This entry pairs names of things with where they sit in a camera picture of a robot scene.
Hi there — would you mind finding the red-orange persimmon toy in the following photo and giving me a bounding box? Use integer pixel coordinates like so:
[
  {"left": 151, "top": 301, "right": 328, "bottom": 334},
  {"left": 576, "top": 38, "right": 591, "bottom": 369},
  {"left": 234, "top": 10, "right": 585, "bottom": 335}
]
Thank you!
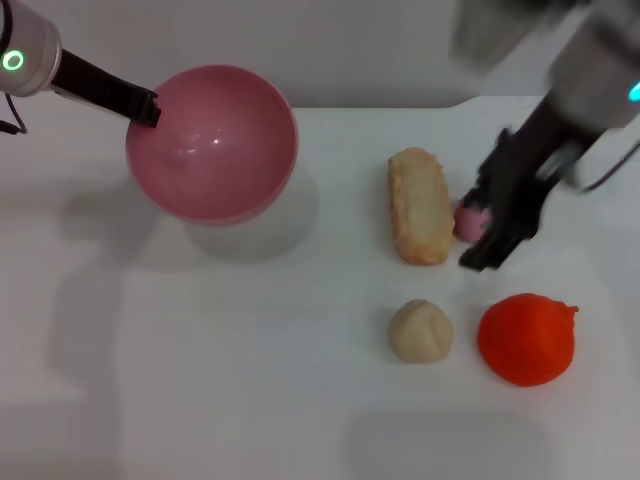
[{"left": 476, "top": 292, "right": 581, "bottom": 389}]

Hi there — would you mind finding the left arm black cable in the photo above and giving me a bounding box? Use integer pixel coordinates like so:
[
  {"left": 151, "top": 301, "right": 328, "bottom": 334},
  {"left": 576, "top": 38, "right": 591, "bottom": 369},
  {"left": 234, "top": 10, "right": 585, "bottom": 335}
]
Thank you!
[{"left": 0, "top": 89, "right": 29, "bottom": 136}]

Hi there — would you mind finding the round beige egg yolk pastry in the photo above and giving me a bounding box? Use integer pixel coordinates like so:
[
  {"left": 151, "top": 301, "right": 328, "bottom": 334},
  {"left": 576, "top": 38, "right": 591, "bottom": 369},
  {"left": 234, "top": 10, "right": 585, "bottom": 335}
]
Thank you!
[{"left": 388, "top": 298, "right": 455, "bottom": 366}]

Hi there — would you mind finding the pink bun with green leaf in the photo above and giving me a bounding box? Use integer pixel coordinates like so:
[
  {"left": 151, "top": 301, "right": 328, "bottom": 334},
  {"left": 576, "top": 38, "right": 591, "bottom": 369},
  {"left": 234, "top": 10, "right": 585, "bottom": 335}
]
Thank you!
[{"left": 453, "top": 198, "right": 494, "bottom": 245}]

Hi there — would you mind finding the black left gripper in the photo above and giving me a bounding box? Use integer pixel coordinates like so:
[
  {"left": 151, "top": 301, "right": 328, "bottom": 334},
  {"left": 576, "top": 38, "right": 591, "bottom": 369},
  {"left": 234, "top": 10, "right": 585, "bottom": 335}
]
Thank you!
[{"left": 50, "top": 49, "right": 163, "bottom": 129}]

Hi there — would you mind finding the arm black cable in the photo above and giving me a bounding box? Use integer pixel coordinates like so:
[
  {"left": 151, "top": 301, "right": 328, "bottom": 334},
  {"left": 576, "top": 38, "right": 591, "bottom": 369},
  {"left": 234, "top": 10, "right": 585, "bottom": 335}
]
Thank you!
[
  {"left": 0, "top": 89, "right": 29, "bottom": 136},
  {"left": 567, "top": 130, "right": 640, "bottom": 195}
]

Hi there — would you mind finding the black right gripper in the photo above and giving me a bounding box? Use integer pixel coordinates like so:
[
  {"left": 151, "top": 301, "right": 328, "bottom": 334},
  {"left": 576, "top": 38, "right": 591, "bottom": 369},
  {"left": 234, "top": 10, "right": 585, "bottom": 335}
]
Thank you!
[{"left": 458, "top": 95, "right": 602, "bottom": 274}]

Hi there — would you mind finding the long golden bread loaf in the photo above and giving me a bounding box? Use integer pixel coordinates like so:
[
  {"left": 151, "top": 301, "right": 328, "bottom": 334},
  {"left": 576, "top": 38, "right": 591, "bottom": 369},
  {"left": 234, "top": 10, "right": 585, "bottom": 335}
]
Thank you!
[{"left": 387, "top": 146, "right": 458, "bottom": 268}]

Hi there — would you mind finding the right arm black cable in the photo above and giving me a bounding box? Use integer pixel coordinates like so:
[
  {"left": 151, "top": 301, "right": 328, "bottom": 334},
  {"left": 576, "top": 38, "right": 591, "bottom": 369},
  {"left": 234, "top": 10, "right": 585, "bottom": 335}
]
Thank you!
[{"left": 567, "top": 130, "right": 640, "bottom": 195}]

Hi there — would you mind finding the pink plastic bowl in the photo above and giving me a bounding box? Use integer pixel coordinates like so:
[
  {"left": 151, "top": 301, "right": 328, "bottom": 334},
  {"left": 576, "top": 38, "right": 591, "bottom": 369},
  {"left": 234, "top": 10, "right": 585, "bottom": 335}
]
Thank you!
[{"left": 124, "top": 63, "right": 300, "bottom": 227}]

